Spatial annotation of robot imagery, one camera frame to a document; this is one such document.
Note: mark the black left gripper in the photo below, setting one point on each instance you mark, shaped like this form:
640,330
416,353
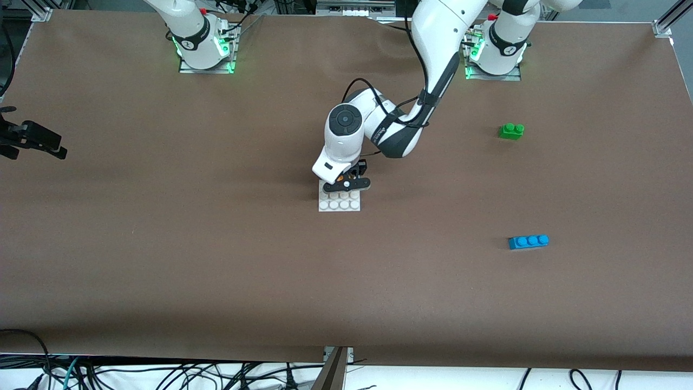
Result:
361,165

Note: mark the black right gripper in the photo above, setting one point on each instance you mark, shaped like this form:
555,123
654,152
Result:
27,134

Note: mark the white studded base plate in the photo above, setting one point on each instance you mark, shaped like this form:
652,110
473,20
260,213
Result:
338,205

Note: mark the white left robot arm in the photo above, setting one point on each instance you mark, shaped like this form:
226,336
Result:
444,27

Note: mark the green two-stud block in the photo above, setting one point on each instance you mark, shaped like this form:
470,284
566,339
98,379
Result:
510,132

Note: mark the blue three-stud block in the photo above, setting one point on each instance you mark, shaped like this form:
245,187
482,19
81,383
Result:
528,242

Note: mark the brown table mat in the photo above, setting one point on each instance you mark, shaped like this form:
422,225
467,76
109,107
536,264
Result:
346,303

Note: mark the white power strip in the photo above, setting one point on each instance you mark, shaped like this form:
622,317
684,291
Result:
352,11

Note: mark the aluminium frame corner profile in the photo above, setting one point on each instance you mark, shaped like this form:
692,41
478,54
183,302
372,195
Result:
43,13
663,24

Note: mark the silver frame bracket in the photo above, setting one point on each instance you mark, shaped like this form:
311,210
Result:
349,355

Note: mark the dark frame post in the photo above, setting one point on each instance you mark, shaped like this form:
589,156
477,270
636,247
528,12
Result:
330,374

